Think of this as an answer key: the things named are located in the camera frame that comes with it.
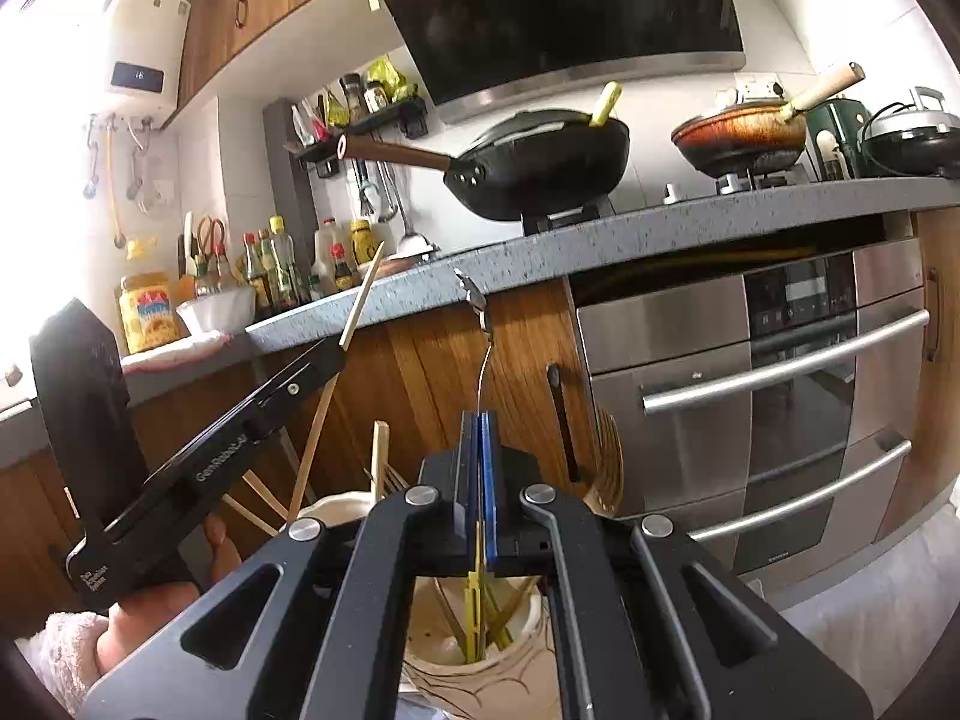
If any yellow labelled jar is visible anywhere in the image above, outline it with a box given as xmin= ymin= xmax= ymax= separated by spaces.
xmin=118 ymin=272 xmax=188 ymax=355

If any wooden chopstick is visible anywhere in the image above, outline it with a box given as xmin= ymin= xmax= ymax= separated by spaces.
xmin=223 ymin=491 xmax=282 ymax=537
xmin=287 ymin=241 xmax=386 ymax=524
xmin=246 ymin=471 xmax=292 ymax=524
xmin=370 ymin=422 xmax=392 ymax=505

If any black pot with steel lid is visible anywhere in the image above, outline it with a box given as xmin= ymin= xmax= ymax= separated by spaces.
xmin=857 ymin=86 xmax=960 ymax=179

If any thin silver spoon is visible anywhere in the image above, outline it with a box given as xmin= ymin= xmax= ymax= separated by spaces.
xmin=452 ymin=268 xmax=496 ymax=415

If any black glass range hood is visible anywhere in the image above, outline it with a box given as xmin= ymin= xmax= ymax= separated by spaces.
xmin=352 ymin=0 xmax=747 ymax=125

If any hanging steel ladle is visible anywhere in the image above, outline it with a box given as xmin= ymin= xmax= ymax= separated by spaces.
xmin=375 ymin=157 xmax=421 ymax=241

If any stainless steel oven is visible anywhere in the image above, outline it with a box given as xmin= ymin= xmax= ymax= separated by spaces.
xmin=570 ymin=236 xmax=931 ymax=578

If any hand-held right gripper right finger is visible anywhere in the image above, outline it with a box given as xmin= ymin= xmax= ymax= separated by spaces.
xmin=480 ymin=411 xmax=875 ymax=720

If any gold fork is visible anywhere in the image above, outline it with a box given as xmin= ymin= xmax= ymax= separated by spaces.
xmin=585 ymin=406 xmax=625 ymax=518

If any white bowl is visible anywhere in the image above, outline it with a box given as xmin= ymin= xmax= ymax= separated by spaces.
xmin=176 ymin=286 xmax=257 ymax=337

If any yellow green plastic knife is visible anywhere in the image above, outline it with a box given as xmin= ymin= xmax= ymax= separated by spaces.
xmin=463 ymin=568 xmax=490 ymax=665

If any white water heater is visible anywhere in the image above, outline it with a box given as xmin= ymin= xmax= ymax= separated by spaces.
xmin=94 ymin=0 xmax=192 ymax=117

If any wooden cabinet door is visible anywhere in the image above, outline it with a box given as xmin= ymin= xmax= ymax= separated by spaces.
xmin=911 ymin=206 xmax=960 ymax=518
xmin=247 ymin=277 xmax=597 ymax=526

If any row of condiment bottles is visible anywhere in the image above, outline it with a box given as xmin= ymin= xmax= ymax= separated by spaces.
xmin=191 ymin=214 xmax=376 ymax=316

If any black wok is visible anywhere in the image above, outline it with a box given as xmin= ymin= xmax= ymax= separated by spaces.
xmin=337 ymin=109 xmax=631 ymax=224

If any person's left hand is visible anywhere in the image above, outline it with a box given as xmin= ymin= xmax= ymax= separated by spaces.
xmin=94 ymin=514 xmax=245 ymax=691

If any pale yellow plastic utensil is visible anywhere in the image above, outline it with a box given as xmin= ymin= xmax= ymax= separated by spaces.
xmin=489 ymin=577 xmax=535 ymax=650

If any grey stone countertop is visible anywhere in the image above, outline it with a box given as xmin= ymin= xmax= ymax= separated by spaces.
xmin=0 ymin=178 xmax=960 ymax=470

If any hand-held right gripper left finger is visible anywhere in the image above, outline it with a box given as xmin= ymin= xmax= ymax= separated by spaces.
xmin=79 ymin=411 xmax=481 ymax=720

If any black spice rack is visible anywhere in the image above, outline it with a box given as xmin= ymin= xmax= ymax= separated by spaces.
xmin=289 ymin=97 xmax=432 ymax=166

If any steel oven handle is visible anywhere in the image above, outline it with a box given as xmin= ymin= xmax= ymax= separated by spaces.
xmin=641 ymin=309 xmax=931 ymax=415
xmin=686 ymin=427 xmax=914 ymax=543

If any yellow green utensil handle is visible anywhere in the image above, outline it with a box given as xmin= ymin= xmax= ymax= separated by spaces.
xmin=589 ymin=81 xmax=623 ymax=127

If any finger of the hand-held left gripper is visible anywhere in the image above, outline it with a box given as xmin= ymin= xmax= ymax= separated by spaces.
xmin=251 ymin=343 xmax=348 ymax=440

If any brown wok with wooden handle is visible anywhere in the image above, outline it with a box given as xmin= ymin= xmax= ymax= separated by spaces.
xmin=670 ymin=61 xmax=867 ymax=177

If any yellow snack packet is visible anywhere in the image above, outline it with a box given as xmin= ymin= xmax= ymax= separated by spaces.
xmin=366 ymin=56 xmax=419 ymax=104

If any black cabinet handle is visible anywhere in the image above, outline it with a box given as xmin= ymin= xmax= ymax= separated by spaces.
xmin=546 ymin=364 xmax=584 ymax=482
xmin=924 ymin=268 xmax=941 ymax=361

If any green kitchen appliance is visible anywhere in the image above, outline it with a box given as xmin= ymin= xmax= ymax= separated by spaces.
xmin=806 ymin=94 xmax=871 ymax=181

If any white dish towel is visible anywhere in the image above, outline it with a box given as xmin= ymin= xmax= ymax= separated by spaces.
xmin=120 ymin=330 xmax=230 ymax=376

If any floral ceramic utensil holder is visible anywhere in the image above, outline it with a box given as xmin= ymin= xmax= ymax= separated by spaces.
xmin=296 ymin=493 xmax=560 ymax=720

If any white wall outlet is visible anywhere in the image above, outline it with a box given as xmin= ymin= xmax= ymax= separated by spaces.
xmin=731 ymin=75 xmax=785 ymax=102

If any black stove grate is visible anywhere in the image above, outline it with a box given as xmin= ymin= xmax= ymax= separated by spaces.
xmin=521 ymin=195 xmax=616 ymax=235
xmin=712 ymin=169 xmax=811 ymax=196

